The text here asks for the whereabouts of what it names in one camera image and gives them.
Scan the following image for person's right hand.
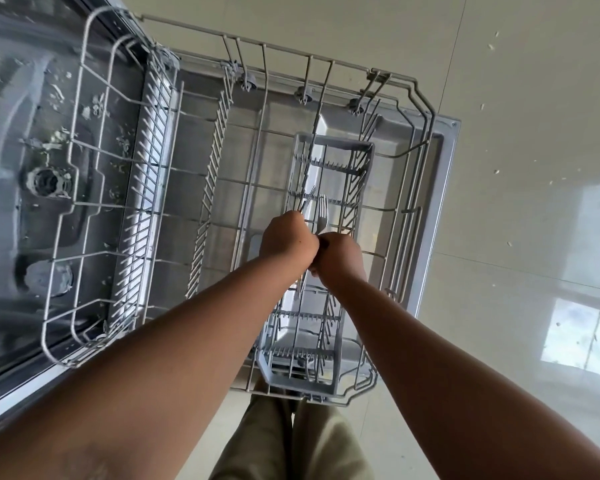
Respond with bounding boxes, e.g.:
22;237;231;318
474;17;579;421
309;232;369;291

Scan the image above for person's left hand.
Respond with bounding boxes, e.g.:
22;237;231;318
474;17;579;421
258;210;321;275

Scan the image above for wire dish rack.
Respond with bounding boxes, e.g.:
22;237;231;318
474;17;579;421
41;7;437;408

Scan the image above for silver dishwasher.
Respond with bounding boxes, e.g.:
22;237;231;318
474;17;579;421
0;0;462;431

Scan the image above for person's left forearm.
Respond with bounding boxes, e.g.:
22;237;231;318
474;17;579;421
0;254;306;480

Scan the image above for person's right forearm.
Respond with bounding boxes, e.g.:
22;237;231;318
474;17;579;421
329;274;600;480

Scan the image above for person's khaki trousers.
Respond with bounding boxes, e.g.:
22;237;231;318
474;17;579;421
209;392;376;480

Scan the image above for dark cutlery basket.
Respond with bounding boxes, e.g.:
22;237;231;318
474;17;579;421
253;132;376;398

